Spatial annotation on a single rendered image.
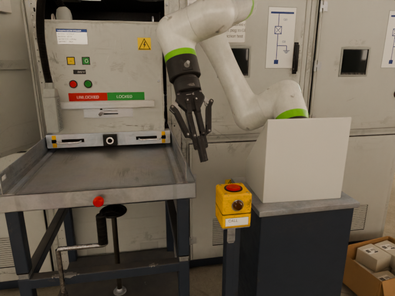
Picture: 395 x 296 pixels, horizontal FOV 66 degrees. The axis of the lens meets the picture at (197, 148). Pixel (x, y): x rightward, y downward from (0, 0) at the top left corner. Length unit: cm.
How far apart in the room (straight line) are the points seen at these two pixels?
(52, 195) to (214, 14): 71
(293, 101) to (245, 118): 20
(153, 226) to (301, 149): 106
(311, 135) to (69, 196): 81
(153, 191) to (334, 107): 127
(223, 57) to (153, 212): 97
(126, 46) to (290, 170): 84
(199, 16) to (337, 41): 117
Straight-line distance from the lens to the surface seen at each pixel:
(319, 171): 116
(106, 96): 141
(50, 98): 134
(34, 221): 188
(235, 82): 128
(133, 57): 140
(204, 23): 86
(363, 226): 238
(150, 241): 190
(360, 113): 206
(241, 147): 174
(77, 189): 103
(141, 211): 180
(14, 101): 161
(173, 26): 89
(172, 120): 164
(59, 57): 143
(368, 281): 193
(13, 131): 161
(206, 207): 182
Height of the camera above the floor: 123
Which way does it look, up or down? 16 degrees down
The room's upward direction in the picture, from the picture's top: straight up
